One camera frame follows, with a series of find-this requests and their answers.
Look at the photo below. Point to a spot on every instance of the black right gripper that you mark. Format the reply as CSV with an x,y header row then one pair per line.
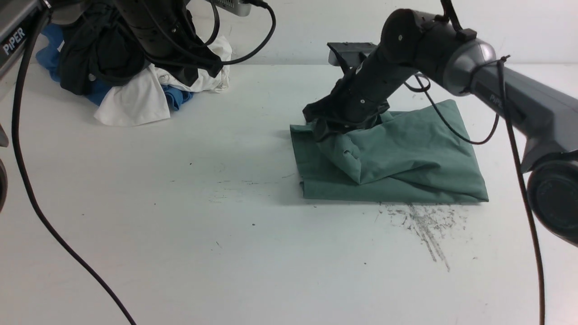
x,y
358,99

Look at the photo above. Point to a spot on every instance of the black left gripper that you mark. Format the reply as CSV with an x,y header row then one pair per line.
x,y
184,53

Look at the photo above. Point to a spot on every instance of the green long-sleeve top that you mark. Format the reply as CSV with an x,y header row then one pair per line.
x,y
411,157

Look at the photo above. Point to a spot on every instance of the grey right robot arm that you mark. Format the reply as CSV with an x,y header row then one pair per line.
x,y
461,63

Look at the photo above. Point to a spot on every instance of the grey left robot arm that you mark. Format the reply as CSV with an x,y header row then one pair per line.
x,y
22,21

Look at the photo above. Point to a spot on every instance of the dark green crumpled garment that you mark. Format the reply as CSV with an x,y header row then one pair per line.
x,y
98,45

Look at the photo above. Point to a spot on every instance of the white crumpled garment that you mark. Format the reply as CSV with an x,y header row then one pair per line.
x,y
152,95

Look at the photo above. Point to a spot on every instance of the blue crumpled garment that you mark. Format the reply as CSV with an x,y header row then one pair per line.
x,y
49,58

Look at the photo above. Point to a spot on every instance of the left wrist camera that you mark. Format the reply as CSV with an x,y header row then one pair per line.
x,y
237,7

